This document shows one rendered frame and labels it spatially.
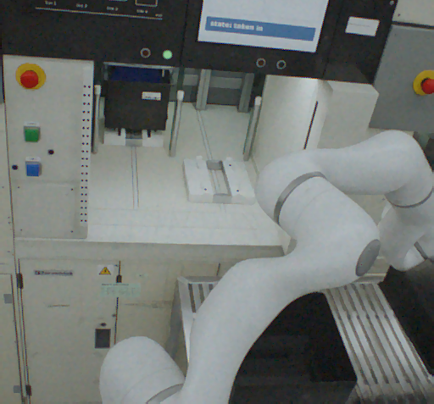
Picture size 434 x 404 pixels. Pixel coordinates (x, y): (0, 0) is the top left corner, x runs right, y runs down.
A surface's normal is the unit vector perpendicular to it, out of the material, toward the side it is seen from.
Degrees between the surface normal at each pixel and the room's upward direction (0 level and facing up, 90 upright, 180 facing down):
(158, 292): 90
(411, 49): 90
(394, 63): 90
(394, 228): 89
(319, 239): 54
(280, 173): 39
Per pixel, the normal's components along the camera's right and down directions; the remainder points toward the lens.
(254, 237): 0.15, -0.82
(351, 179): -0.35, 0.72
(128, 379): -0.36, -0.53
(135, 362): -0.07, -0.74
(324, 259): -0.40, -0.15
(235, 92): 0.15, 0.58
